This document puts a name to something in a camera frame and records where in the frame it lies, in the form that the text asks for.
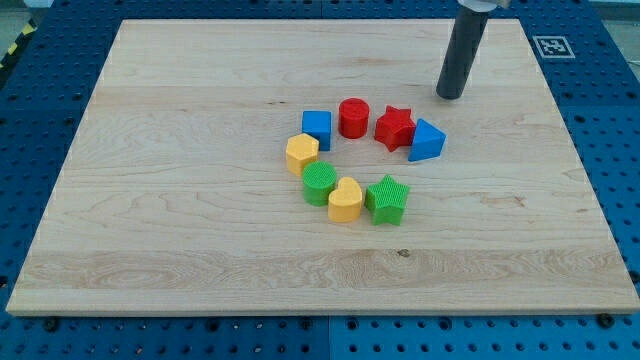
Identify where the blue triangle block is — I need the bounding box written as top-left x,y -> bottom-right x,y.
408,119 -> 446,162

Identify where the green cylinder block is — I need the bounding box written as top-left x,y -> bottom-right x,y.
302,161 -> 337,206

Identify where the yellow heart block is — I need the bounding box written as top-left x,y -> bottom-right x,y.
328,177 -> 363,223

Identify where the yellow hexagon block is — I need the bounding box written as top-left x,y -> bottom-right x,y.
285,133 -> 319,176

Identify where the blue cube block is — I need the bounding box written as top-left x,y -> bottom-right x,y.
302,110 -> 332,151

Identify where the green star block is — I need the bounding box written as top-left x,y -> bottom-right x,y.
365,174 -> 410,226

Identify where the red cylinder block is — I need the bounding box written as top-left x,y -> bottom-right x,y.
338,98 -> 370,139

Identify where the red star block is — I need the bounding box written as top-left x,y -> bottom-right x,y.
374,105 -> 416,152

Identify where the light wooden board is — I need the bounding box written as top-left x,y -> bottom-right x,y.
7,20 -> 639,317

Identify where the white fiducial marker tag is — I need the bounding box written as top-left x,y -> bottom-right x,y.
533,35 -> 575,59

